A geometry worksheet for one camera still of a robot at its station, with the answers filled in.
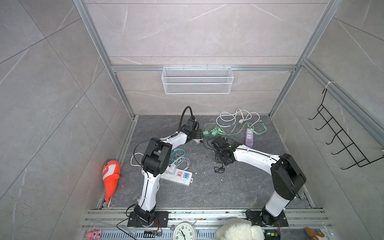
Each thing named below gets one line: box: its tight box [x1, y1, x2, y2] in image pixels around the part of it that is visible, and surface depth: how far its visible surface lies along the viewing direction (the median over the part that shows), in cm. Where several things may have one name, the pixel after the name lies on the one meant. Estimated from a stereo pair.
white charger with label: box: [168, 164, 177, 175], surface depth 85 cm
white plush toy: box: [215, 218, 265, 240], surface depth 56 cm
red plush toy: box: [102, 160, 121, 203], surface depth 84 cm
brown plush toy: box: [305, 226, 325, 240], surface depth 70 cm
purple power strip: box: [245, 128, 254, 149], surface depth 106 cm
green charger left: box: [202, 129, 210, 138], surface depth 109 cm
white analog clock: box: [173, 221, 197, 240], surface depth 68 cm
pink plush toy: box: [84, 229, 102, 240], surface depth 69 cm
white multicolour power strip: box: [160, 166, 193, 187], surface depth 87 cm
